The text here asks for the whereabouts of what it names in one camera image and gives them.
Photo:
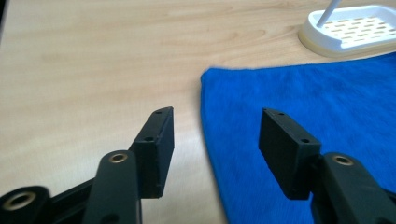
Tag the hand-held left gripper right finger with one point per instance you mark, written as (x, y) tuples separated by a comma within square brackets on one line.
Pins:
[(289, 155)]

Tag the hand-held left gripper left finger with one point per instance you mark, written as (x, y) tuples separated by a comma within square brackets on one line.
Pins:
[(152, 161)]

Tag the blue cloth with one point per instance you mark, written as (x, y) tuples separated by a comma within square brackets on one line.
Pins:
[(311, 93)]

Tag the white slotted drain tray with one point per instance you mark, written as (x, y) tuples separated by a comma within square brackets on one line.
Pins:
[(351, 31)]

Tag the white stick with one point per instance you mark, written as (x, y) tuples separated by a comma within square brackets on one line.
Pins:
[(327, 14)]

